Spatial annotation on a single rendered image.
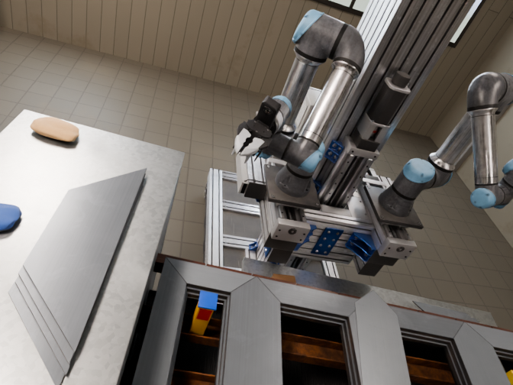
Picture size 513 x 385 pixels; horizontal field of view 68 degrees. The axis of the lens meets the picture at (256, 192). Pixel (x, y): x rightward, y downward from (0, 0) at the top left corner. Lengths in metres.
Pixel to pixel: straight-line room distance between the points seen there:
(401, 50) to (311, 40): 0.39
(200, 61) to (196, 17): 0.47
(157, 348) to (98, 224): 0.40
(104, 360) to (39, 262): 0.30
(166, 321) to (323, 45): 0.99
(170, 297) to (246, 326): 0.26
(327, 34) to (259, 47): 3.24
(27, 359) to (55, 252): 0.27
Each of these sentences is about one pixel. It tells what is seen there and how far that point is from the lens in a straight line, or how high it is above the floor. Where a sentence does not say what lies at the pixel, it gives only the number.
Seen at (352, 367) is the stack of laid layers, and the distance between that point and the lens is 1.43.
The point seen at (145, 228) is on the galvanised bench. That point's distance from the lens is 1.22.
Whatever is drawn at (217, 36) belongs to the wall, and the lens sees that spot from 4.46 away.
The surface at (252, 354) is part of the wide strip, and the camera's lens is 1.27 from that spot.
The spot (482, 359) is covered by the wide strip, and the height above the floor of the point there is 0.87.
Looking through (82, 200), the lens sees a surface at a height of 1.07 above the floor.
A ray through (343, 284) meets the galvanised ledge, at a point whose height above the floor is 0.68.
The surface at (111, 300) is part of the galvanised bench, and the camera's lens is 1.07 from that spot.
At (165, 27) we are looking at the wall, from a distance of 4.47.
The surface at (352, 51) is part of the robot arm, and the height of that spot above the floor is 1.63.
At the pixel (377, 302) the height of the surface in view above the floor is 0.87.
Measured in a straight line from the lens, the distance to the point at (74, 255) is 1.12.
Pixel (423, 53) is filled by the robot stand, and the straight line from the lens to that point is 1.60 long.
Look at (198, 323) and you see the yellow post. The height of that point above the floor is 0.78.
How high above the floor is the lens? 1.96
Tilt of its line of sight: 38 degrees down
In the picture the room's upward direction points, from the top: 23 degrees clockwise
